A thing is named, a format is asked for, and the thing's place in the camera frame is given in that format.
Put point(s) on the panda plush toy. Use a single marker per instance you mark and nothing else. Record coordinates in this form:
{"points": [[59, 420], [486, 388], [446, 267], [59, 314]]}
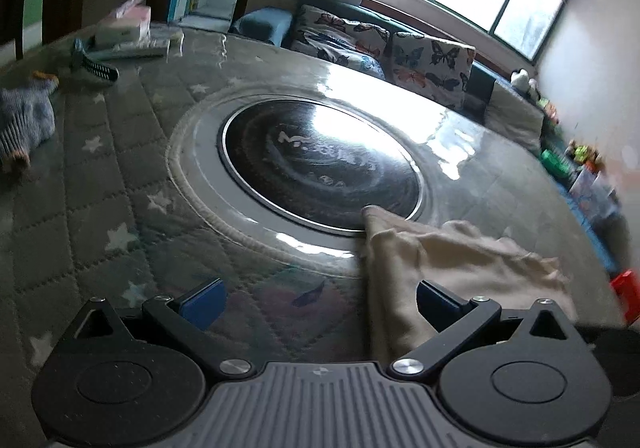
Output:
{"points": [[523, 83]]}

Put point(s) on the grey plain cushion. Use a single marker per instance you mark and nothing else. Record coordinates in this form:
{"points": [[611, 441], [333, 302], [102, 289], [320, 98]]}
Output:
{"points": [[514, 118]]}

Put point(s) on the black round induction cooktop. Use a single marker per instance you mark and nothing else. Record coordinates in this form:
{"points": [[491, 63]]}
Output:
{"points": [[318, 165]]}

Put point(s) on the butterfly pillow right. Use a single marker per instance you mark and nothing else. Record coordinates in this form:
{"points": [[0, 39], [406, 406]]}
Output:
{"points": [[436, 68]]}

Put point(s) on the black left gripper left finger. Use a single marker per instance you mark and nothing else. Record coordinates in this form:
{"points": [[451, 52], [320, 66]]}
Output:
{"points": [[180, 323]]}

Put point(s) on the blue striped small garment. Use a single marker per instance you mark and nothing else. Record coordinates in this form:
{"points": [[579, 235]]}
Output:
{"points": [[27, 120]]}

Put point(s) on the pink tissue box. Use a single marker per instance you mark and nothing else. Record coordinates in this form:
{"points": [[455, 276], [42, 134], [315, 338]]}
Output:
{"points": [[128, 23]]}

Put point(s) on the plush toys pile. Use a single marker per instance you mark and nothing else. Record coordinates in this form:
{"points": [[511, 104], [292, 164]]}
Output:
{"points": [[585, 156]]}

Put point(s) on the butterfly pillow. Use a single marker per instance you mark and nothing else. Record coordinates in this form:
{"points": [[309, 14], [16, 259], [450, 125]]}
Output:
{"points": [[436, 68], [356, 45]]}

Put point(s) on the beige garment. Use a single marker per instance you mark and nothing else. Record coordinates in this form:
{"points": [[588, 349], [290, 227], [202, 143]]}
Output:
{"points": [[400, 254]]}

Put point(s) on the blue corner sofa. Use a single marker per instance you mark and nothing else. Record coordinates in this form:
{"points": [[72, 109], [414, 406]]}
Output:
{"points": [[275, 26]]}

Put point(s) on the clear plastic storage box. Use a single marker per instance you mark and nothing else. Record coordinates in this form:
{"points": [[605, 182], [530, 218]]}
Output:
{"points": [[595, 197]]}

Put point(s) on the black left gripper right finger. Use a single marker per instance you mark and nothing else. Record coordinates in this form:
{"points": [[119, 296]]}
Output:
{"points": [[459, 323]]}

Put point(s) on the red plastic stool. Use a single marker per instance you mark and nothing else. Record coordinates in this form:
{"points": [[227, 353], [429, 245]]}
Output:
{"points": [[626, 287]]}

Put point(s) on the butterfly pillow left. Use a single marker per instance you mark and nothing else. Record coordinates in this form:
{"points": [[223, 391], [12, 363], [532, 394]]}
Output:
{"points": [[356, 45]]}

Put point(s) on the green plastic bowl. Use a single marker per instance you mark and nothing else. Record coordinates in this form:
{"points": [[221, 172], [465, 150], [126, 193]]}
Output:
{"points": [[554, 164]]}

